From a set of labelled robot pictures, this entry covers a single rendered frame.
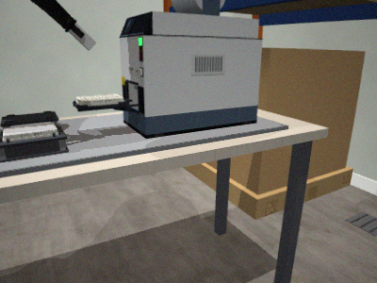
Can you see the white cylinder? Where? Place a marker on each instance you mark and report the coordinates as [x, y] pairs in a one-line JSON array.
[[190, 6]]

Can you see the grey base plate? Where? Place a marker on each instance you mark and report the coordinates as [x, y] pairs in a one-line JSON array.
[[99, 138]]

